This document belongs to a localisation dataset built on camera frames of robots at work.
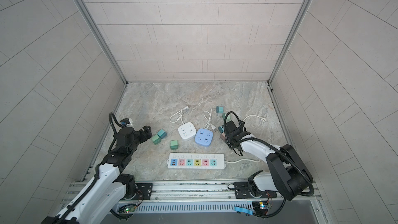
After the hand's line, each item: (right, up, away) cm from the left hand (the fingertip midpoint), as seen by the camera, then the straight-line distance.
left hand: (148, 126), depth 84 cm
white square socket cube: (+21, -4, +6) cm, 22 cm away
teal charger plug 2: (+40, +8, +16) cm, 44 cm away
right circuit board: (+56, -33, -16) cm, 67 cm away
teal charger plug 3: (+40, -3, +7) cm, 41 cm away
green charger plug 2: (+14, -10, +1) cm, 17 cm away
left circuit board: (-1, -31, -19) cm, 36 cm away
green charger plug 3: (+42, +7, -10) cm, 44 cm away
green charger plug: (+4, -8, +2) cm, 9 cm away
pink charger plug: (+41, -6, +3) cm, 42 cm away
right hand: (+46, -10, +7) cm, 47 cm away
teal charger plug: (+7, -5, +4) cm, 9 cm away
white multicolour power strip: (+27, -17, -5) cm, 32 cm away
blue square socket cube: (+30, -7, +4) cm, 31 cm away
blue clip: (+48, -32, -18) cm, 60 cm away
